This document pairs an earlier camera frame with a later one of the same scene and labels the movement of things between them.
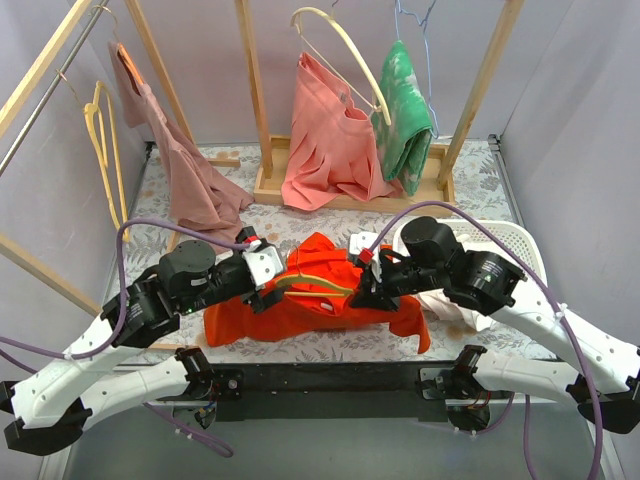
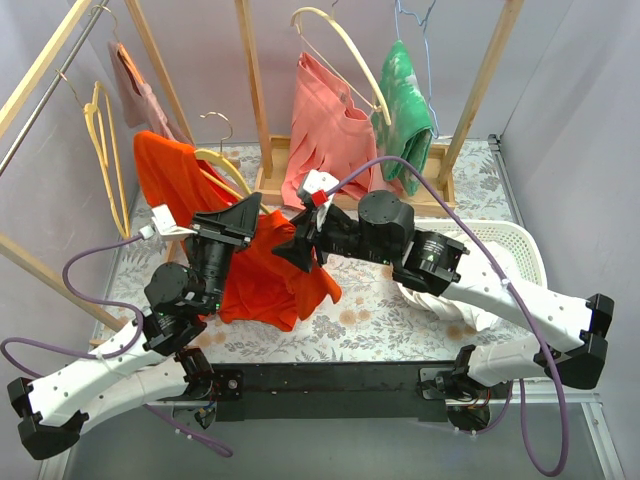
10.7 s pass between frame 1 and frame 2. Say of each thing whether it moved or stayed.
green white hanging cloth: stayed
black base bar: stayed
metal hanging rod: stayed
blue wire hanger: stayed
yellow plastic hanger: moved
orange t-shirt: moved
